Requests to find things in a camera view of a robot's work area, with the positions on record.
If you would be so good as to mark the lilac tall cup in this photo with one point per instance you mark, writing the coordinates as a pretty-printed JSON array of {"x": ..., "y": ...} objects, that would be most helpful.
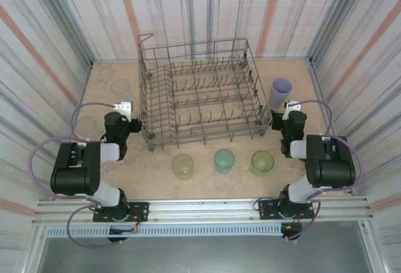
[{"x": 277, "y": 97}]

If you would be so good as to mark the clear glass cup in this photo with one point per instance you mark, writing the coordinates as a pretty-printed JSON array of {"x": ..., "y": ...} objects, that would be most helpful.
[
  {"x": 119, "y": 86},
  {"x": 85, "y": 125}
]

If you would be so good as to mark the green translucent cup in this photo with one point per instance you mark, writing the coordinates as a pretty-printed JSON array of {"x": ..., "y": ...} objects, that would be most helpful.
[{"x": 262, "y": 164}]

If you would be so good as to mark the yellow translucent cup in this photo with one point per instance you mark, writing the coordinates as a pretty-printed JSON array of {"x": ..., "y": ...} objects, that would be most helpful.
[{"x": 182, "y": 168}]

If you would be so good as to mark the teal textured plastic cup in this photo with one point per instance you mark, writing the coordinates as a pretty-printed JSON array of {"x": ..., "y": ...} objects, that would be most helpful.
[{"x": 224, "y": 163}]

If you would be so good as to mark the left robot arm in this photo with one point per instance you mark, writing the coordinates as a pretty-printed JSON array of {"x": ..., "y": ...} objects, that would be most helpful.
[{"x": 75, "y": 173}]

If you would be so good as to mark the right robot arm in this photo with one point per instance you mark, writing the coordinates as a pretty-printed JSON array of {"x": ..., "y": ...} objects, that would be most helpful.
[{"x": 332, "y": 166}]

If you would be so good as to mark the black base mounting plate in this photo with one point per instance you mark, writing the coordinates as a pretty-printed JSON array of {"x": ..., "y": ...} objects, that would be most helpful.
[
  {"x": 139, "y": 212},
  {"x": 267, "y": 208}
]

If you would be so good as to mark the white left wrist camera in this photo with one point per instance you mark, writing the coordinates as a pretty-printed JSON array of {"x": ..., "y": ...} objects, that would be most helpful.
[{"x": 122, "y": 107}]

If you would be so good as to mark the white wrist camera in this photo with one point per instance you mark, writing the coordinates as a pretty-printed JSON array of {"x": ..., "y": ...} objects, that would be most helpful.
[
  {"x": 122, "y": 107},
  {"x": 294, "y": 105}
]

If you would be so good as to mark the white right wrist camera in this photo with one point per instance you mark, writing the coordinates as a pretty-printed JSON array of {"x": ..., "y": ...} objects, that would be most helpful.
[{"x": 294, "y": 105}]

